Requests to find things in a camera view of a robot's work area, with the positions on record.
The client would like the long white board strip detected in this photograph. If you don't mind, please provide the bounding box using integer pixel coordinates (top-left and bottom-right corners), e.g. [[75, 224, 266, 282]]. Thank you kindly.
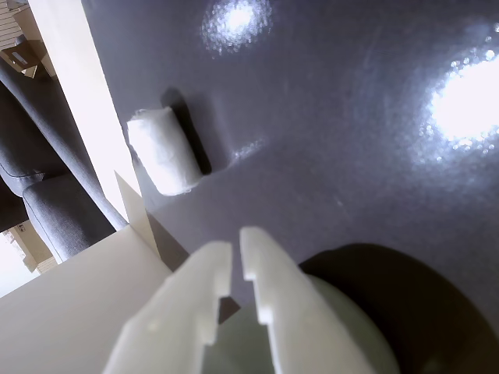
[[27, 0, 159, 258]]

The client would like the brown cardboard box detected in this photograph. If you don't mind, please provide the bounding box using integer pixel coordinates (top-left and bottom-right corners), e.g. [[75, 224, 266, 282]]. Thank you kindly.
[[0, 36, 51, 80]]

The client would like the white gauze roll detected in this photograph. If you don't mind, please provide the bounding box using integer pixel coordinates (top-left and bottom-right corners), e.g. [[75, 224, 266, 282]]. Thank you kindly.
[[126, 108, 204, 196]]

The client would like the pale green cup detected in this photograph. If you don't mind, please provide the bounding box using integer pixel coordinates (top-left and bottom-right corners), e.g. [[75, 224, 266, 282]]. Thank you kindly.
[[199, 272, 402, 374]]

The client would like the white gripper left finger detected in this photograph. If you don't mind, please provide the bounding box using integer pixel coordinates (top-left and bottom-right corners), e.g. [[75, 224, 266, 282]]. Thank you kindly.
[[102, 240, 233, 374]]

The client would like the grey fabric sofa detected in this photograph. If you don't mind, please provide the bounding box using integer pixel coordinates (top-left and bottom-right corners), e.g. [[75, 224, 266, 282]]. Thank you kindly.
[[0, 57, 129, 264]]

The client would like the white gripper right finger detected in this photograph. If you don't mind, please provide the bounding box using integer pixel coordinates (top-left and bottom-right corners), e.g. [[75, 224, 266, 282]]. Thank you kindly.
[[239, 227, 376, 374]]

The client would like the wide white board panel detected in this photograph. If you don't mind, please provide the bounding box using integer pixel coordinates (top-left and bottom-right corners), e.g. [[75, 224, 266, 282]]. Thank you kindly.
[[0, 228, 195, 374]]

